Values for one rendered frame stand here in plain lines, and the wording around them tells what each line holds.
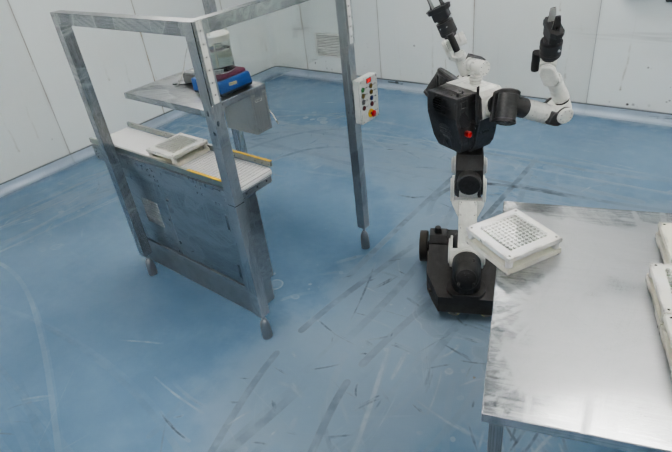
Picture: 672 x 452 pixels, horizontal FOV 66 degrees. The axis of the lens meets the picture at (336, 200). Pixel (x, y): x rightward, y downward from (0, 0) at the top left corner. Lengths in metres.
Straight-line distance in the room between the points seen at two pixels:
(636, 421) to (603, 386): 0.12
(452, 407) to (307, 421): 0.68
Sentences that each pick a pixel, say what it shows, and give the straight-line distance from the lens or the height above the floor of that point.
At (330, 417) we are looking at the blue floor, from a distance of 2.61.
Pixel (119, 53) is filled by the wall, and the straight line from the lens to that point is 6.11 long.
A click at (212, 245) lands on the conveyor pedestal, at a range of 3.08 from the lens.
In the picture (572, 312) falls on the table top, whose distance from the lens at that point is 1.84.
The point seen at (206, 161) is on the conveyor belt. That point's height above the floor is 0.91.
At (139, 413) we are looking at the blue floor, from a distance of 2.92.
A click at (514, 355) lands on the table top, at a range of 1.68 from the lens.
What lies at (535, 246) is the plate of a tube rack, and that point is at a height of 0.94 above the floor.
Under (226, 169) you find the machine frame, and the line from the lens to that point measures 2.37.
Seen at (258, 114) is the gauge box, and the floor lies 1.22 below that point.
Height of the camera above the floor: 2.09
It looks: 30 degrees down
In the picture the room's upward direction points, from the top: 7 degrees counter-clockwise
